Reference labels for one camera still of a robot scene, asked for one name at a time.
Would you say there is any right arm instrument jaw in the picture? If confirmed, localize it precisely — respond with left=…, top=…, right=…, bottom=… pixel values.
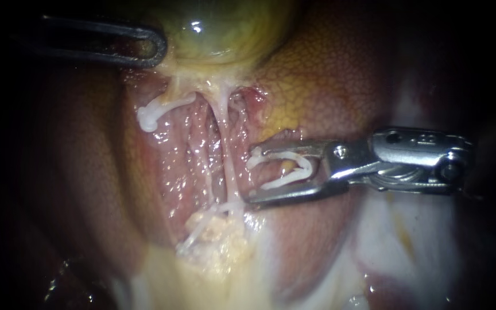
left=251, top=138, right=340, bottom=159
left=241, top=171, right=351, bottom=207

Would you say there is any pale fatty tissue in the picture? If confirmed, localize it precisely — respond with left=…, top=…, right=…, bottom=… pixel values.
left=342, top=187, right=462, bottom=310
left=127, top=201, right=283, bottom=310

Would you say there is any white clip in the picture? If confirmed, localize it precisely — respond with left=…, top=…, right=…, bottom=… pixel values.
left=136, top=92, right=197, bottom=133
left=246, top=146, right=316, bottom=191

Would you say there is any left arm instrument jaw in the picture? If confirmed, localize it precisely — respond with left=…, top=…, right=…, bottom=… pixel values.
left=40, top=14, right=169, bottom=69

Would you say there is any dark red liver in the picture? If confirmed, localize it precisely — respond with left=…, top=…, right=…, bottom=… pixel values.
left=0, top=0, right=496, bottom=310

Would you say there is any right arm instrument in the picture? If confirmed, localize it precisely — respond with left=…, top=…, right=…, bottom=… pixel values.
left=322, top=126, right=476, bottom=195

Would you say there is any gallbladder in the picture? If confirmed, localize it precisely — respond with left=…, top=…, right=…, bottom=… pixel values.
left=142, top=0, right=303, bottom=94

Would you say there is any thin tube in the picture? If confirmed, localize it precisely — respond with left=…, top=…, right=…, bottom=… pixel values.
left=213, top=84, right=245, bottom=212

